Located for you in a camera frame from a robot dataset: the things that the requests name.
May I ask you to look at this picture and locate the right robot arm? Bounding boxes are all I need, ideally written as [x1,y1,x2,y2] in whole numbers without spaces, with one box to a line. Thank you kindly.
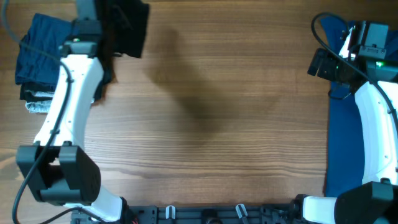
[292,49,397,223]

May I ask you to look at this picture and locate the folded navy blue shirt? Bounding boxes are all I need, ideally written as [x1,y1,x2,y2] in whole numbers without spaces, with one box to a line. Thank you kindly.
[15,13,78,91]

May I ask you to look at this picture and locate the black polo shirt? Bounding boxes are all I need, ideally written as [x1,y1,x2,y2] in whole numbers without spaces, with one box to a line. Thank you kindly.
[95,0,150,58]

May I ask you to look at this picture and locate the folded light grey garment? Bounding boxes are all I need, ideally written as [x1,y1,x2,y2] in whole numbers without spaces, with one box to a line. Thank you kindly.
[24,90,95,114]

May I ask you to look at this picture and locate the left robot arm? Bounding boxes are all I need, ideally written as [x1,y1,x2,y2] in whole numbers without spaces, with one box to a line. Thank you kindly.
[12,35,134,223]

